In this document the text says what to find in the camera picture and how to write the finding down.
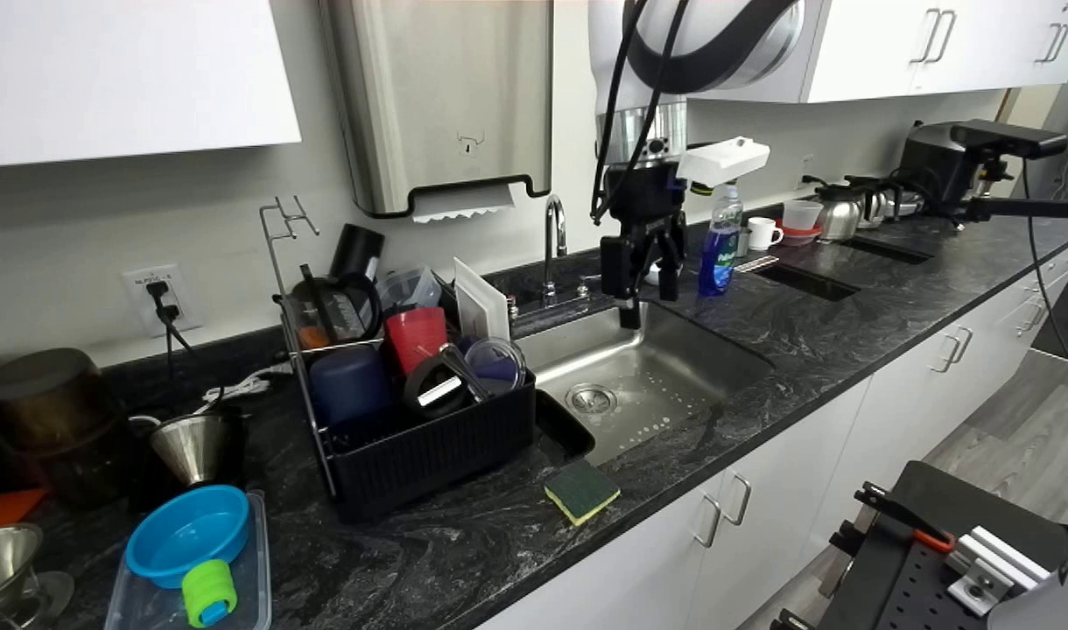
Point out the red plastic cup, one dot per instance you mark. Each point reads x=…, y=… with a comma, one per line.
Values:
x=419, y=336

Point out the orange flat item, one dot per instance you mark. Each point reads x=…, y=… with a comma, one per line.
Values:
x=5, y=510

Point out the white wall outlet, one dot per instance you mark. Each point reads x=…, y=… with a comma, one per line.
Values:
x=133, y=286

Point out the black cylinder cup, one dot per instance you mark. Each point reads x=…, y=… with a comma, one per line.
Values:
x=360, y=251

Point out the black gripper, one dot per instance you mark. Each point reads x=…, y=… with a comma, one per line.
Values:
x=647, y=201

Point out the black camera on stand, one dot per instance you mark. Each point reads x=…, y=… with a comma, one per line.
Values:
x=947, y=161

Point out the clear plastic container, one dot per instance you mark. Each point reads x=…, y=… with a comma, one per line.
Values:
x=412, y=288

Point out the chrome faucet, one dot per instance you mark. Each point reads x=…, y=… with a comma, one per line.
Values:
x=555, y=221

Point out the dark glass pan lid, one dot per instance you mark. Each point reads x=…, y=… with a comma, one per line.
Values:
x=334, y=308

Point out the black dish rack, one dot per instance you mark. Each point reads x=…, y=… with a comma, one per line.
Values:
x=440, y=459

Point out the aluminium extrusion bar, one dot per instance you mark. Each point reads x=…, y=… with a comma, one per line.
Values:
x=1000, y=566

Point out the black rectangular bowl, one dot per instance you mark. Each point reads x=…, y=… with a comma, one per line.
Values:
x=566, y=424

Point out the steel paper towel dispenser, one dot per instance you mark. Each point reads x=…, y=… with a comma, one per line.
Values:
x=440, y=106

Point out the black breadboard cart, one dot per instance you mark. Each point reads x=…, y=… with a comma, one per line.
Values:
x=883, y=582

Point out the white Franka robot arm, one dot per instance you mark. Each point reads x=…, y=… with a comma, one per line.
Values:
x=718, y=38

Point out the red and white cup stack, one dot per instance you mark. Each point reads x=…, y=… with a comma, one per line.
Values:
x=803, y=221

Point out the blue dish soap bottle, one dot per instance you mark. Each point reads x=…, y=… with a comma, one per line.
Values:
x=718, y=264

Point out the steel funnel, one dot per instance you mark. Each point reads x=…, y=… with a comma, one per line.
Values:
x=2, y=556

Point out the steel kettle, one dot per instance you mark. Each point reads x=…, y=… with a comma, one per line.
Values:
x=838, y=210

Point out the navy blue tumbler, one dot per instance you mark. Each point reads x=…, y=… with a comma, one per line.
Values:
x=349, y=388

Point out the white utensil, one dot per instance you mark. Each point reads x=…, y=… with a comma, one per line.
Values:
x=245, y=383

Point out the white square plate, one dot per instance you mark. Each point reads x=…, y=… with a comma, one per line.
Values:
x=481, y=305

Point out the green yellow sponge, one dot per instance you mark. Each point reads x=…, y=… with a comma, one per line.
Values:
x=583, y=490

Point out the stainless steel sink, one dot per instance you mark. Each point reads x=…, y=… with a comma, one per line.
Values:
x=672, y=372

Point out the white mug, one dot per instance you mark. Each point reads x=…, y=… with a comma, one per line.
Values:
x=762, y=234

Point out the white paper towel sheet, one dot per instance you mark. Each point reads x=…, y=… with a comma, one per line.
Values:
x=465, y=208

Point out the blue plastic bowl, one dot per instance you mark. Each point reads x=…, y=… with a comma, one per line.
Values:
x=188, y=535

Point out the dark metal pot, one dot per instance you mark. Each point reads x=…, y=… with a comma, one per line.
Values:
x=47, y=409

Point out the white lower cabinets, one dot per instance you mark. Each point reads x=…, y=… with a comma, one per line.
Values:
x=815, y=466

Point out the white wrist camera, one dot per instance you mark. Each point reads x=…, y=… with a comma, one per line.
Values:
x=725, y=159

